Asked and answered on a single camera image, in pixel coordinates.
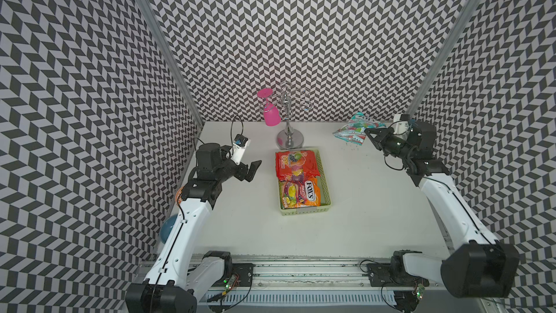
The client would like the orange patterned bowl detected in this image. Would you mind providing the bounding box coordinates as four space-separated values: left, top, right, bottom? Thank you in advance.
175 188 182 205

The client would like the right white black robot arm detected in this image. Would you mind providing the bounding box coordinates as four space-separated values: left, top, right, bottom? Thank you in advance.
365 120 520 299

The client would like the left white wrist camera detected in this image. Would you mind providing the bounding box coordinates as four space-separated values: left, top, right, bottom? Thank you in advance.
231 134 250 165

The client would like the aluminium front rail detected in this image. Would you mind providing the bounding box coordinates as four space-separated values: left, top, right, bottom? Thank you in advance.
129 258 496 292

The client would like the red candy bag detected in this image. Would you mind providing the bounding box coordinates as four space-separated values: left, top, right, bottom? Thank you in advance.
275 150 320 181

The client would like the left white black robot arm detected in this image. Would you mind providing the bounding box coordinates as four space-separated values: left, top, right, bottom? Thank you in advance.
125 135 261 312

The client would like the green Fox's candy bag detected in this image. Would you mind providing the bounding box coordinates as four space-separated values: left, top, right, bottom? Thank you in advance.
333 112 386 146

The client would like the blue plate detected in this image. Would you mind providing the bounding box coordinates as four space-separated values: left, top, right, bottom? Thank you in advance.
159 214 178 244

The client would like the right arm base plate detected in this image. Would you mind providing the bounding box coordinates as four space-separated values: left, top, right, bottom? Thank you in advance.
365 262 430 288

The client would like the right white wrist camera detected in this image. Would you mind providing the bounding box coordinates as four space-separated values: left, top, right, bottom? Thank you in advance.
391 114 411 140

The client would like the orange yellow Fox's candy bag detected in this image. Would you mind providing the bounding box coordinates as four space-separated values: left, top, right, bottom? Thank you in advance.
279 177 322 210

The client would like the light green plastic basket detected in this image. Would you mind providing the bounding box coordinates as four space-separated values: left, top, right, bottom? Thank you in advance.
277 149 332 216

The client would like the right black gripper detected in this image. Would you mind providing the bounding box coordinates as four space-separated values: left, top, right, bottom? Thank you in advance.
363 125 414 160

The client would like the silver metal glass rack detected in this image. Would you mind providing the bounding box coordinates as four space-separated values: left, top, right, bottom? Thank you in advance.
277 81 304 150

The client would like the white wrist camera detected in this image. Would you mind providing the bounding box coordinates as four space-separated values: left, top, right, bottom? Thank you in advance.
231 134 250 165
391 114 411 140

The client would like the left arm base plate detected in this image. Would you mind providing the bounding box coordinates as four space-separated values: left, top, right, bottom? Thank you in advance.
212 262 255 288

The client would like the pink plastic wine glass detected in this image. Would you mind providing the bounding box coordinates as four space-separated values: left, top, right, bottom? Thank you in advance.
257 88 282 127

